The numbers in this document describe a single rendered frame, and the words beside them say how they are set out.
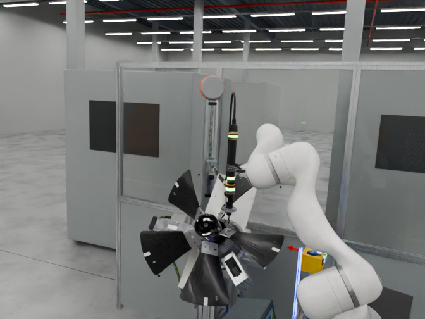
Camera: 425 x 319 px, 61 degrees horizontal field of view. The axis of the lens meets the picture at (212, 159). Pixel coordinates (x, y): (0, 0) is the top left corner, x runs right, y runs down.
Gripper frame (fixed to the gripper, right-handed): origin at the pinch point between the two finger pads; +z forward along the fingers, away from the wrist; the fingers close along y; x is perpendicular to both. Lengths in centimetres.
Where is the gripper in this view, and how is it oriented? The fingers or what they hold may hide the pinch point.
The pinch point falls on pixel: (231, 167)
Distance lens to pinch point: 169.0
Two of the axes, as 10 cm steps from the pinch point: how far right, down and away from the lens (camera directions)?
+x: 0.5, -9.8, -1.7
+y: 4.4, -1.3, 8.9
